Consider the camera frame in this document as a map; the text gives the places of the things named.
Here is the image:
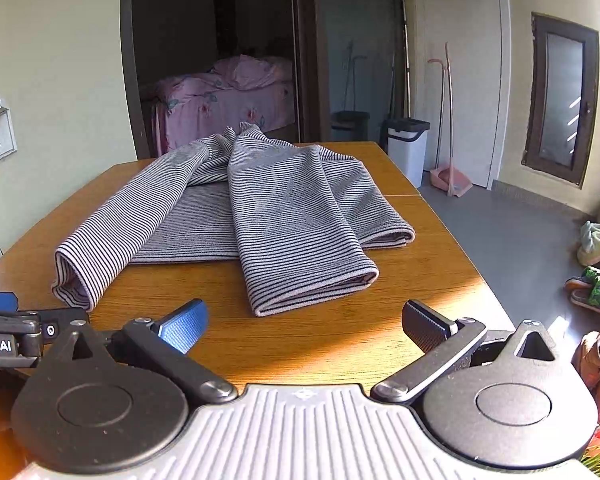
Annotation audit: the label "white door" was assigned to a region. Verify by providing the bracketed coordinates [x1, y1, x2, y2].
[410, 0, 510, 188]

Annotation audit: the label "striped grey white sweater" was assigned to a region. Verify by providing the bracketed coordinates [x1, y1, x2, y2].
[53, 124, 415, 316]

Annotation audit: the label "dark bin behind door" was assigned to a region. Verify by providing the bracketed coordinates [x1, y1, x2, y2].
[330, 110, 370, 142]

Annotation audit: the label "white bin black lid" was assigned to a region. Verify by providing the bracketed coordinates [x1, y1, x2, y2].
[380, 117, 430, 188]

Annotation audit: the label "pink dustpan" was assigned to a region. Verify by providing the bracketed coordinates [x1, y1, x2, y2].
[429, 167, 472, 198]

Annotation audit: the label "light green shoes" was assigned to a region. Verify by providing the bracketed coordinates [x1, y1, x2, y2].
[577, 221, 600, 266]

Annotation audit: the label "green slippers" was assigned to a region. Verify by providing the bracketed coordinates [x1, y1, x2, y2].
[565, 266, 600, 314]

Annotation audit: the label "pink floral bed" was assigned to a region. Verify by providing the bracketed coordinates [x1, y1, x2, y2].
[140, 54, 296, 156]

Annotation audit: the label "dark framed window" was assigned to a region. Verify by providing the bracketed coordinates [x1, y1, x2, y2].
[522, 13, 600, 186]

